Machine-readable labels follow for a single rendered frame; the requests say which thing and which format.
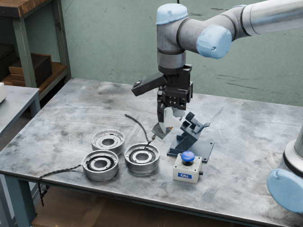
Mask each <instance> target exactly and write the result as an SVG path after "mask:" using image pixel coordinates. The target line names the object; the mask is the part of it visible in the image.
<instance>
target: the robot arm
mask: <svg viewBox="0 0 303 227"><path fill-rule="evenodd" d="M187 16H188V14H187V8H186V7H185V6H183V5H181V4H165V5H162V6H160V7H159V8H158V10H157V22H156V27H157V63H158V70H159V72H158V73H156V74H153V75H151V76H149V77H147V78H145V79H142V80H139V81H137V82H136V83H135V84H134V85H133V88H132V89H131V91H132V92H133V93H134V95H135V96H139V95H142V94H144V93H146V92H148V91H150V90H153V89H155V88H157V87H159V89H158V92H157V116H158V122H159V125H160V127H161V129H162V131H163V133H164V134H166V128H167V127H178V126H179V125H180V121H179V120H178V119H177V117H183V116H185V111H186V104H187V103H190V100H191V98H193V82H191V81H190V72H191V70H192V65H191V64H186V50H188V51H191V52H194V53H197V54H200V55H201V56H203V57H207V58H213V59H221V58H223V57H224V56H225V54H226V53H227V52H228V51H229V49H230V46H231V42H233V41H235V40H236V39H239V38H242V37H248V36H255V35H261V34H267V33H272V32H280V31H285V30H291V29H296V28H302V27H303V0H268V1H263V2H260V3H255V4H251V5H238V6H235V7H233V8H231V9H229V10H227V11H225V12H223V13H221V14H219V15H217V16H214V17H212V18H210V19H208V20H206V21H198V20H195V19H192V18H188V17H187ZM183 105H185V106H183ZM184 110H185V111H184ZM266 185H267V188H268V191H269V193H270V194H271V196H272V198H273V199H274V200H275V201H276V202H277V203H278V204H279V205H280V206H282V207H283V208H285V209H286V210H288V211H291V212H293V213H298V214H300V215H301V216H303V124H302V127H301V129H300V132H299V134H298V137H297V139H296V140H292V141H290V142H289V143H288V144H287V146H286V147H285V150H284V152H283V154H282V157H281V159H280V162H279V164H278V166H277V167H276V168H275V169H273V170H272V171H271V172H270V174H269V176H268V177H267V181H266Z"/></svg>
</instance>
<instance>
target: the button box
mask: <svg viewBox="0 0 303 227"><path fill-rule="evenodd" d="M201 169H202V157H197V156H195V159H194V160H193V161H191V162H189V163H187V162H185V161H183V160H182V159H181V154H178V157H177V159H176V162H175V164H174V166H173V180H175V181H180V182H187V183H192V184H197V182H198V179H199V175H203V171H201Z"/></svg>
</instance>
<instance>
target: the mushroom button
mask: <svg viewBox="0 0 303 227"><path fill-rule="evenodd" d="M181 159H182V160H183V161H185V162H187V163H189V162H191V161H193V160H194V159H195V155H194V153H193V152H190V151H185V152H183V153H182V154H181Z"/></svg>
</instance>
